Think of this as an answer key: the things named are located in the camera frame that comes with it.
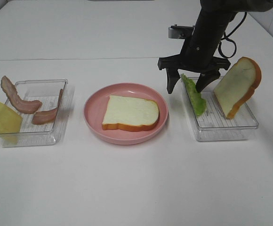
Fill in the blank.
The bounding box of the clear plastic tray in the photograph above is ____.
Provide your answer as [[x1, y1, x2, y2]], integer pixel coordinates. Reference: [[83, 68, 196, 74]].
[[180, 77, 259, 141], [0, 79, 72, 147]]

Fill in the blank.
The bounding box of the clear left plastic tray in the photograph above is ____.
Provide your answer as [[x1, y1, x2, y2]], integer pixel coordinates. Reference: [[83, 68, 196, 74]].
[[0, 79, 72, 147]]

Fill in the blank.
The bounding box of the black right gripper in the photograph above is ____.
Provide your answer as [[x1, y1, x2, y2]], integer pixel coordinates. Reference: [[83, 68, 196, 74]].
[[158, 35, 230, 94]]

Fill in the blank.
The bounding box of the yellow cheese slice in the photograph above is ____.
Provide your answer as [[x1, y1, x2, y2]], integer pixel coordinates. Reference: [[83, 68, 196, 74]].
[[0, 102, 23, 134]]

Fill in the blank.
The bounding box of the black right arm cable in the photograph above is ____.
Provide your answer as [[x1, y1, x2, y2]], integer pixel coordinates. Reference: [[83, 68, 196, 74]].
[[217, 11, 248, 58]]

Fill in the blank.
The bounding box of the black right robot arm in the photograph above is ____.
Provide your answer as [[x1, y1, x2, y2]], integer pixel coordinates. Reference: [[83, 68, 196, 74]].
[[158, 0, 273, 94]]

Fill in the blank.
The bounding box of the clear right plastic tray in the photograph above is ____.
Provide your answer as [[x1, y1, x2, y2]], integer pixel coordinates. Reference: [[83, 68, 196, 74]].
[[180, 77, 259, 141]]

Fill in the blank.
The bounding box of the green lettuce leaf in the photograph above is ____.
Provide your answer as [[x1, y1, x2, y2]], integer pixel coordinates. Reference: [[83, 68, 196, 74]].
[[181, 74, 207, 116]]

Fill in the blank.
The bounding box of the bread slice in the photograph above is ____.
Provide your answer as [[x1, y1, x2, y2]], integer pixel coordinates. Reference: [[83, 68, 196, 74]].
[[102, 95, 160, 132], [214, 57, 262, 119]]

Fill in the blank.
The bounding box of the long bacon strip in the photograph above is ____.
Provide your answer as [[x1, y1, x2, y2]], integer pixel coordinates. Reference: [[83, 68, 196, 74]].
[[0, 76, 42, 114]]

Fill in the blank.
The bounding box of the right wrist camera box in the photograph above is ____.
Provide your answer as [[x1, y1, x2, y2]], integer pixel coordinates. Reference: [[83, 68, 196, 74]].
[[168, 24, 194, 39]]

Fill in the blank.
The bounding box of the short bacon strip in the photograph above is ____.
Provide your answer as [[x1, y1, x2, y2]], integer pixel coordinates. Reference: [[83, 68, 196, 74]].
[[32, 89, 63, 125]]

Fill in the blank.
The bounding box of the pink round plate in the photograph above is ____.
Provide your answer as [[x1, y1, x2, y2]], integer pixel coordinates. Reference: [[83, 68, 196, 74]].
[[84, 83, 169, 145]]

